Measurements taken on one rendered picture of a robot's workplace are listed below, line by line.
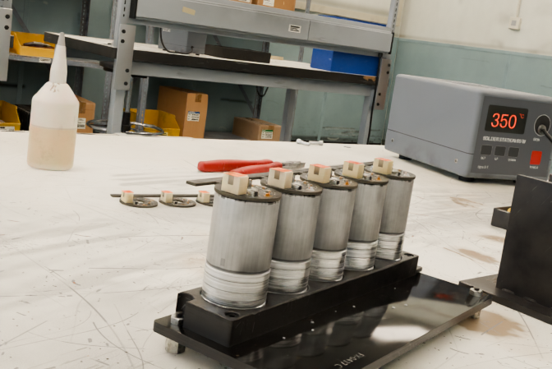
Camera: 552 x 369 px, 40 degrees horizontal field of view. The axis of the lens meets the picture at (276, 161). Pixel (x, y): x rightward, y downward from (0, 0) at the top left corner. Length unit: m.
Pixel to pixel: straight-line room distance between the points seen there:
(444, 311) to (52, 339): 0.17
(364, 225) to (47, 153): 0.30
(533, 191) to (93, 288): 0.22
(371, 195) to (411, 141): 0.52
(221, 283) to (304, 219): 0.04
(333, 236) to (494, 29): 5.69
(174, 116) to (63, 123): 4.39
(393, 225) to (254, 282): 0.11
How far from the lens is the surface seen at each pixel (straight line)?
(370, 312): 0.33
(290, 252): 0.30
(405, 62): 6.52
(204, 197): 0.52
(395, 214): 0.37
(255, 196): 0.27
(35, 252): 0.39
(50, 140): 0.58
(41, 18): 4.92
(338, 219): 0.32
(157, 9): 2.83
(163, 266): 0.38
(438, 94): 0.83
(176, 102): 5.02
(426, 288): 0.38
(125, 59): 2.82
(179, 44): 3.03
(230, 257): 0.27
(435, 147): 0.82
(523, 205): 0.42
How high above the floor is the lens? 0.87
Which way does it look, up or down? 9 degrees down
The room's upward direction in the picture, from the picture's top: 8 degrees clockwise
